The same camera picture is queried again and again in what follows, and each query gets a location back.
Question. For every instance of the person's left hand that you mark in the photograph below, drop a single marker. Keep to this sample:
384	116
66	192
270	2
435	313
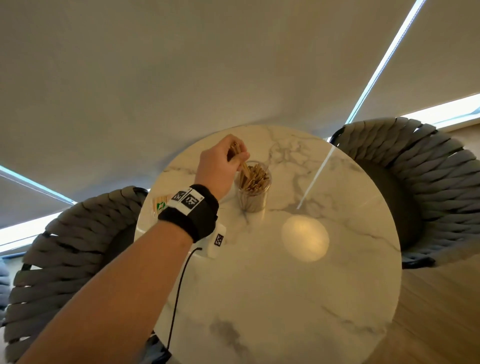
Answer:
213	168

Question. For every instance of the person's left thumb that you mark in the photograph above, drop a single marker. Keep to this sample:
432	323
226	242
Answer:
240	156

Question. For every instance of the person's left forearm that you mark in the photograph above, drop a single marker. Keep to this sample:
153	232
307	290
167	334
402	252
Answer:
116	296

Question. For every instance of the bunch of wooden sticks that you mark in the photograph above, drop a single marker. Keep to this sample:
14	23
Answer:
258	180

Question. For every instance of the clear plastic jar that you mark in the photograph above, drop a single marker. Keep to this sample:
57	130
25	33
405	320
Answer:
255	200

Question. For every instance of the black wristband with marker tags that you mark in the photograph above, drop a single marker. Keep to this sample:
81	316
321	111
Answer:
195	217

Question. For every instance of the small toothpick packet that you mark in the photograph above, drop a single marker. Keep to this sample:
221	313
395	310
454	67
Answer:
161	204

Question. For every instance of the white roller blind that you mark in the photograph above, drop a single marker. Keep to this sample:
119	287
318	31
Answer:
26	206
438	56
187	67

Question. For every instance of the white wrist camera unit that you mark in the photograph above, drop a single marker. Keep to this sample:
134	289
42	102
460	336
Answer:
215	242

